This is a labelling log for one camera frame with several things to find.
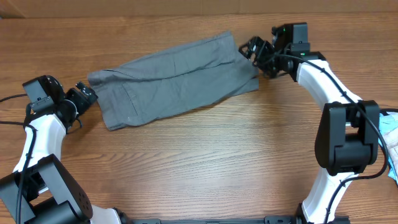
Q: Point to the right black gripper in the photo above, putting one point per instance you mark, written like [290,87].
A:
[263,50]

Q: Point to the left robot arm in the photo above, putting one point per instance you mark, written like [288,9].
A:
[40,189]

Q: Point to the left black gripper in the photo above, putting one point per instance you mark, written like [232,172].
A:
[83,102]

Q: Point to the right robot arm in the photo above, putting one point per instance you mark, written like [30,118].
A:
[347,140]

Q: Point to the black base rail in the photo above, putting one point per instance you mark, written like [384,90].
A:
[217,221]

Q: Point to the blue patterned cloth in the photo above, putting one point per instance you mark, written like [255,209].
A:
[388,129]

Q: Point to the grey shorts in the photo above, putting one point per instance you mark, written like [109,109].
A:
[173,81]

